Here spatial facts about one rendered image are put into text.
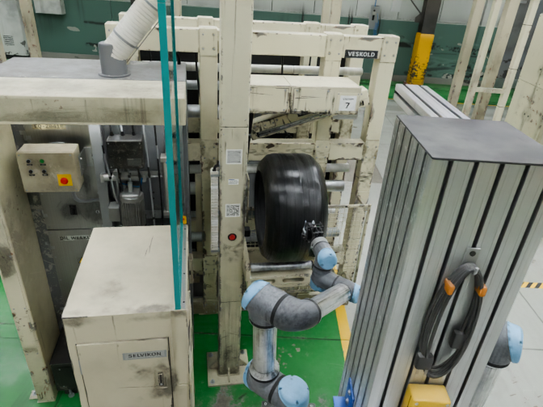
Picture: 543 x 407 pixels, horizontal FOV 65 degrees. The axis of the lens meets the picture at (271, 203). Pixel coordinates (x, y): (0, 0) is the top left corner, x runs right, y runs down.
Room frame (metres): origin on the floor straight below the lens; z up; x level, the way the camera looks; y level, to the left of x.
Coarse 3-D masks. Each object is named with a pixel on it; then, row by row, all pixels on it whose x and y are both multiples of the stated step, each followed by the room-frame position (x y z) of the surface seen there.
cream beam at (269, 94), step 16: (256, 80) 2.25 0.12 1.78; (272, 80) 2.28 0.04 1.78; (288, 80) 2.30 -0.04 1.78; (304, 80) 2.33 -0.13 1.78; (320, 80) 2.36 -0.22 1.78; (336, 80) 2.39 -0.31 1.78; (256, 96) 2.14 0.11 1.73; (272, 96) 2.16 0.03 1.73; (288, 96) 2.18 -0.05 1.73; (304, 96) 2.19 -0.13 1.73; (320, 96) 2.21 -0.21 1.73; (336, 96) 2.23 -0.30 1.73; (256, 112) 2.15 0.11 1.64; (272, 112) 2.16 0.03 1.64; (288, 112) 2.18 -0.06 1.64; (304, 112) 2.20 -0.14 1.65; (320, 112) 2.21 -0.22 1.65; (336, 112) 2.23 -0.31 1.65; (352, 112) 2.25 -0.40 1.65
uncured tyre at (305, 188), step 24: (264, 168) 1.94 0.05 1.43; (288, 168) 1.90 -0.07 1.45; (312, 168) 1.93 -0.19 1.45; (264, 192) 1.85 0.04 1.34; (288, 192) 1.79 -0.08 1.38; (312, 192) 1.81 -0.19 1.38; (264, 216) 2.19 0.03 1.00; (288, 216) 1.73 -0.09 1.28; (312, 216) 1.75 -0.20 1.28; (264, 240) 1.78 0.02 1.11; (288, 240) 1.71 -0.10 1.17
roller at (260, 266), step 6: (252, 264) 1.83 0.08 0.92; (258, 264) 1.83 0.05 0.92; (264, 264) 1.83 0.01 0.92; (270, 264) 1.84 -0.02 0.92; (276, 264) 1.84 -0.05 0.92; (282, 264) 1.85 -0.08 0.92; (288, 264) 1.85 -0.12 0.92; (294, 264) 1.86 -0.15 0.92; (300, 264) 1.86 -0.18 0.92; (306, 264) 1.87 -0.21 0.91; (312, 264) 1.88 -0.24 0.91; (252, 270) 1.81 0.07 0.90; (258, 270) 1.81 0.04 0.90; (264, 270) 1.82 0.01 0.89; (270, 270) 1.83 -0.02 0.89; (276, 270) 1.84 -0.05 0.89; (282, 270) 1.85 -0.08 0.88
